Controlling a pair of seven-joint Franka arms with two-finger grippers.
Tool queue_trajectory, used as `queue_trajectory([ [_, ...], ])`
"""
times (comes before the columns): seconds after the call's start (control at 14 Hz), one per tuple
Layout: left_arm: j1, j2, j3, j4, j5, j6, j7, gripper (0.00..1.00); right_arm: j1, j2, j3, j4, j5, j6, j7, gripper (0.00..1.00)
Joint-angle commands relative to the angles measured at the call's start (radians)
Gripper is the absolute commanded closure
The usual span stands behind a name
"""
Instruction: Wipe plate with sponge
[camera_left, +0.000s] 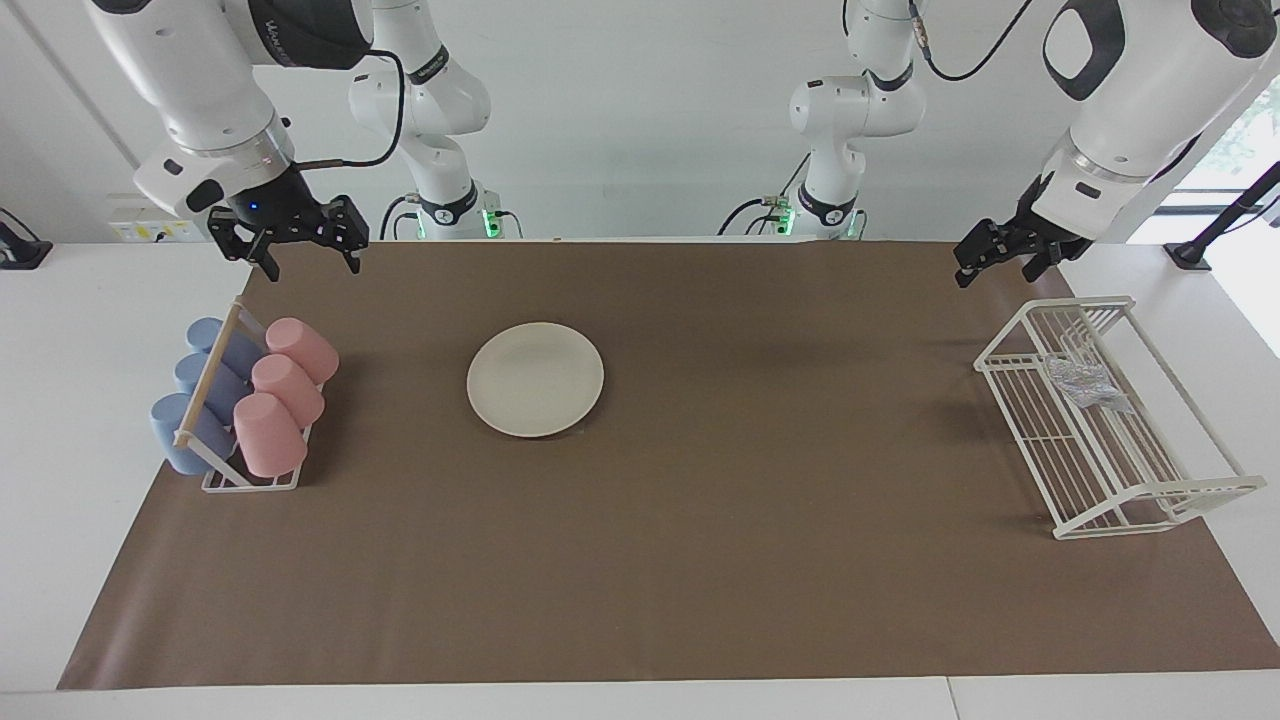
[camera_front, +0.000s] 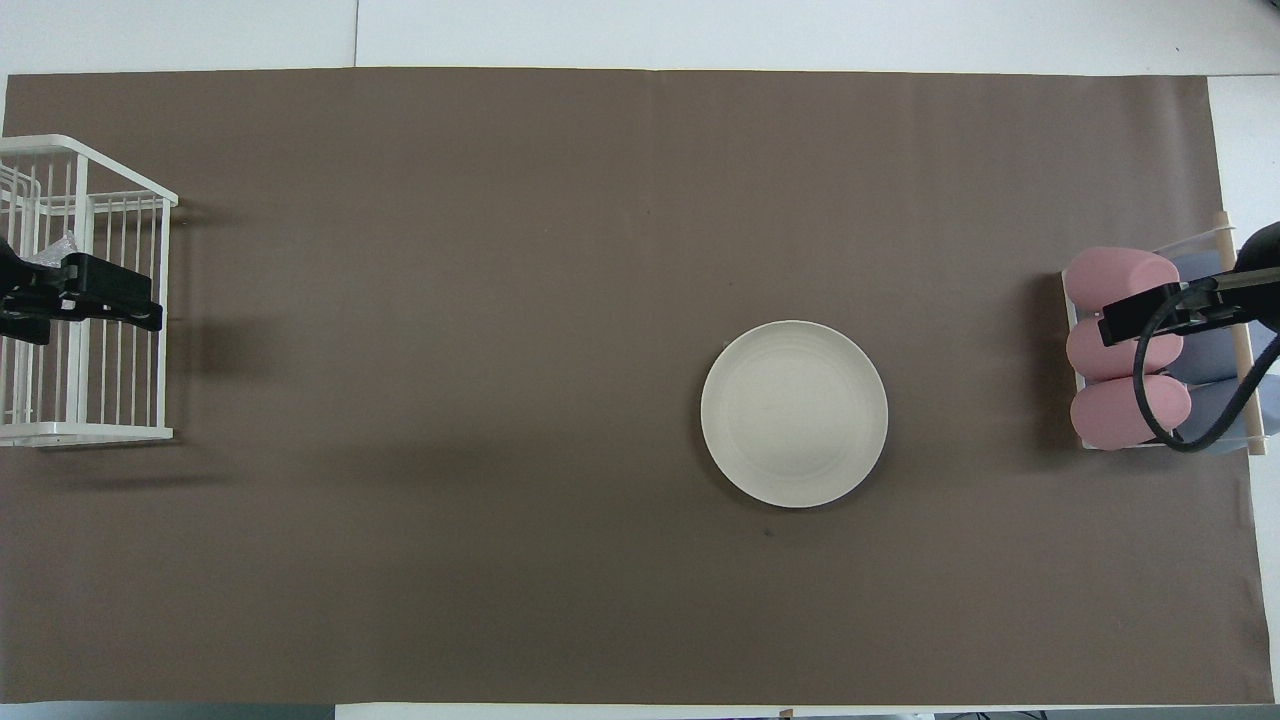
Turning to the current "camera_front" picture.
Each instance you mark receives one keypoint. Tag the blue plastic cup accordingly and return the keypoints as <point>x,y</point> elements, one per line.
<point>1195,266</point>
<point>1205,405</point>
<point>1210,355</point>

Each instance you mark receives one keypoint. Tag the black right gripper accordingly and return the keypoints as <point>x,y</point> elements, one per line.
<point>1150,315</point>

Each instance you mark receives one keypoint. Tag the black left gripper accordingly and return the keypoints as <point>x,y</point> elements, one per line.
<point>100,285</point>

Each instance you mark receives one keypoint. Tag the cream round plate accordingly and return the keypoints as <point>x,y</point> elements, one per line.
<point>794,414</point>

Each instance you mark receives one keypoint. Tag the silver mesh sponge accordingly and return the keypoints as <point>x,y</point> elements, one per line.
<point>55,250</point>

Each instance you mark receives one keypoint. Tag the brown table mat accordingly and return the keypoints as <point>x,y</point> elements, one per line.
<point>500,300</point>

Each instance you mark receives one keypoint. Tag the pink plastic cup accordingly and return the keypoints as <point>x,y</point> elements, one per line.
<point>1105,275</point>
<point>1112,412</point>
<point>1090,358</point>

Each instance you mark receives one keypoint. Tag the wooden cup holder rack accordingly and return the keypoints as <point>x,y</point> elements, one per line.
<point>1242,370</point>

